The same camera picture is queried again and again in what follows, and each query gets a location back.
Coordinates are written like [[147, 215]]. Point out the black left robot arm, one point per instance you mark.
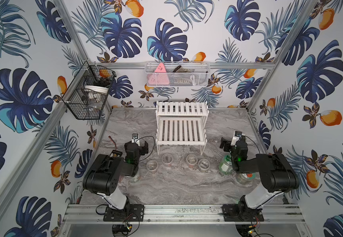
[[104, 174]]

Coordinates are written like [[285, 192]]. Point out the black wire basket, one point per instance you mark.
[[86, 104]]

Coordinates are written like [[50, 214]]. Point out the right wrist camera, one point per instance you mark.
[[236, 137]]

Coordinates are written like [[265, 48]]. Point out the green white lid jar left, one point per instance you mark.
[[135, 178]]

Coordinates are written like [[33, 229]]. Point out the clear seed container red label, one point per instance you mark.
[[191, 160]]

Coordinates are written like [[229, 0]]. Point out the clear seed container far left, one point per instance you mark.
[[152, 166]]

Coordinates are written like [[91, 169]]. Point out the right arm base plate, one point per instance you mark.
[[241, 213]]

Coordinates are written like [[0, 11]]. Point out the pink triangular packet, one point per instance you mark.
[[159, 77]]

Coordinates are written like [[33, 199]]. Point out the white slatted wooden shelf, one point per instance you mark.
[[181, 124]]

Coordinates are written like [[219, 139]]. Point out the white mesh wall basket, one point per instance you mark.
[[184, 74]]

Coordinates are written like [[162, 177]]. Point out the aluminium front rail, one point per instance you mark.
[[184, 214]]

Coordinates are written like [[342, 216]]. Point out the green lid seed jar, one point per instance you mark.
[[225, 165]]

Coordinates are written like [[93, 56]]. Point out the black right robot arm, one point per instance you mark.
[[275, 172]]

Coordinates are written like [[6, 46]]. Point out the clear seed container orange label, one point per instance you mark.
[[203, 165]]

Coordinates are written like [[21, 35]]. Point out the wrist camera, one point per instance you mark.
[[135, 138], [236, 137]]

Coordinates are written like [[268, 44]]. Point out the red label lid jar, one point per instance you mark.
[[245, 178]]

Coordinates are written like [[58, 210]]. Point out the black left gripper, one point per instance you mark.
[[143, 148]]

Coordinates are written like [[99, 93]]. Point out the white bowl in wire basket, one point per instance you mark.
[[97, 89]]

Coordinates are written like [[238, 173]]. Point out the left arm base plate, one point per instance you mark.
[[130, 213]]

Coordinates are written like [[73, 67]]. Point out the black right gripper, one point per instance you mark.
[[225, 144]]

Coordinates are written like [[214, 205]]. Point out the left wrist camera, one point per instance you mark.
[[135, 138]]

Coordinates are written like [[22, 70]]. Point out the clear seed container centre left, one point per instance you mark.
[[167, 160]]

